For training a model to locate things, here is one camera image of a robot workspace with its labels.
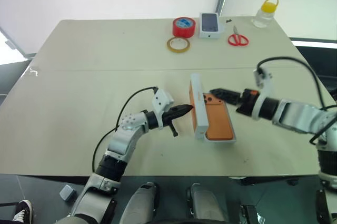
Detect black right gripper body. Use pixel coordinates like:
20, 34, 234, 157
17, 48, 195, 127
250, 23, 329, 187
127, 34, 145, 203
235, 89, 260, 116

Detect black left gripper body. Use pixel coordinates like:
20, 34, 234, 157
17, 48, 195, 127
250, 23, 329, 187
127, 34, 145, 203
159, 109, 180, 137

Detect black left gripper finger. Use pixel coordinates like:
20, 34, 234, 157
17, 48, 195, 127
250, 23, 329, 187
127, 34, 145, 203
172, 104, 194, 113
172, 110, 192, 119

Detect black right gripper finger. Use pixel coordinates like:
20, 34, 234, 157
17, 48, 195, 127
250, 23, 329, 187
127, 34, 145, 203
218, 96, 241, 106
209, 88, 242, 100

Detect white phone box lid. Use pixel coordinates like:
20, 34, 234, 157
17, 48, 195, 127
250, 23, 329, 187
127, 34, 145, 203
189, 73, 209, 142

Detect orange smartphone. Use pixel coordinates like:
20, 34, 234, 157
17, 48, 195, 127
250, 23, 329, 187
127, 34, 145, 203
202, 92, 234, 141

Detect white phone box base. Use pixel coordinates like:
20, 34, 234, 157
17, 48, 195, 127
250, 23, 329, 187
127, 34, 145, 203
202, 91, 237, 144

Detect white boxed phone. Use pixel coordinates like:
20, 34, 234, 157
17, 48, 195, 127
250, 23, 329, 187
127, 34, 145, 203
199, 12, 224, 40

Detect small grey metal block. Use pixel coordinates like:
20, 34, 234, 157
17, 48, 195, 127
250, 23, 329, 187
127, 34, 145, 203
59, 184, 77, 202

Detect clear yellowish tape roll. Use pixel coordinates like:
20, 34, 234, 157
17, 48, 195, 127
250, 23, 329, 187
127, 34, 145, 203
166, 36, 191, 53

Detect red tape roll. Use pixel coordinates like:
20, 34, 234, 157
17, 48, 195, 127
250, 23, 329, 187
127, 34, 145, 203
172, 17, 195, 38

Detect clear jar with yellow lid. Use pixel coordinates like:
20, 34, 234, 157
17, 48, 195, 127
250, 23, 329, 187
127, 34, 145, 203
252, 0, 279, 28

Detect black and white sneaker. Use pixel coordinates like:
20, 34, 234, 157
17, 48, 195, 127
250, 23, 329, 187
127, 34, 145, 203
12, 199, 34, 222

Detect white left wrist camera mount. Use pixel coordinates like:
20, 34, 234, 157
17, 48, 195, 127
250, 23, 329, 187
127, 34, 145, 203
151, 89, 175, 120

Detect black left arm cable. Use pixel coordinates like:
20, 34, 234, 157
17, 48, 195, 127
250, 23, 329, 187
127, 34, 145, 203
92, 86, 158, 173

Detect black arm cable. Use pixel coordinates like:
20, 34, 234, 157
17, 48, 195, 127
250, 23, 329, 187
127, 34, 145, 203
92, 86, 158, 173
256, 56, 337, 145

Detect red handled scissors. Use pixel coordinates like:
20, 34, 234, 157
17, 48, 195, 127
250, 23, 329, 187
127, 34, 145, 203
227, 25, 250, 47

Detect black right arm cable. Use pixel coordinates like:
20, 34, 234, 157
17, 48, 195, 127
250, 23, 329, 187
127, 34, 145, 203
256, 56, 337, 145

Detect black table frame bar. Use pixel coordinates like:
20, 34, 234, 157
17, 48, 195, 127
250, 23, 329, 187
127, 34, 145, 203
231, 175, 301, 187

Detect grey slanted frame bar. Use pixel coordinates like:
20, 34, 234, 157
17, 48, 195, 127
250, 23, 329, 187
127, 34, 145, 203
0, 25, 37, 59

